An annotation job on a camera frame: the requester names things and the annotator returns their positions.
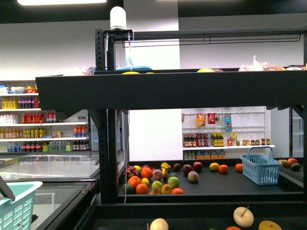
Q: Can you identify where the large teal shopping basket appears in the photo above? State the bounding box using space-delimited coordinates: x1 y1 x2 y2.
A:
0 181 43 230

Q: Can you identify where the pile of fruit far shelf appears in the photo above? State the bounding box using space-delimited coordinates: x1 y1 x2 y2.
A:
120 162 185 195

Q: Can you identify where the black shelf tray far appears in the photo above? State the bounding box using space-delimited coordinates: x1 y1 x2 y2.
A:
118 159 307 203

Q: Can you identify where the black shelf tray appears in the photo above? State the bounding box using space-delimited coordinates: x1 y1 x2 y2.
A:
75 202 307 230
118 159 307 203
36 70 307 111

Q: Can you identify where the black upper shelf tray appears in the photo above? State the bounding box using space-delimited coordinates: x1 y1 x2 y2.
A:
36 70 307 111

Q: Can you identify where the black shelf tray near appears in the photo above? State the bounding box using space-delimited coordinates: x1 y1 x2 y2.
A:
75 202 307 230

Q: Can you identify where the dark sauce bottles row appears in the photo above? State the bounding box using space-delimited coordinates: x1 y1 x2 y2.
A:
183 132 224 148

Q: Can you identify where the glass top freezer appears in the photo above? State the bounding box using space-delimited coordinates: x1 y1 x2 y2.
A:
0 153 99 230

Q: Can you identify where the white pear upper left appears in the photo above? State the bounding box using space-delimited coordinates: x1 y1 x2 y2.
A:
147 218 169 230

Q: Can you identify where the small blue basket far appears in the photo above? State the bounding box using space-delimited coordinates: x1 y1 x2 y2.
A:
240 146 282 185

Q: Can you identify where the white pear with stem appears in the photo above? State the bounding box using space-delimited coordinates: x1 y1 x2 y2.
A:
233 206 254 228

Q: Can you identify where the small orange tangerine centre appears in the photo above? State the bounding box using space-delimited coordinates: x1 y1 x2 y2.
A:
225 226 241 230

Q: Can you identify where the yellow orange apple back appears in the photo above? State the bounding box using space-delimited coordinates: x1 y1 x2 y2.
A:
258 220 282 230

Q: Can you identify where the black shelf upright post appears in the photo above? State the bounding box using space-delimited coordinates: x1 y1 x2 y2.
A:
95 29 117 204

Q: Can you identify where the white dome camera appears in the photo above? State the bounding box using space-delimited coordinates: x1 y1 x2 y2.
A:
110 6 127 31

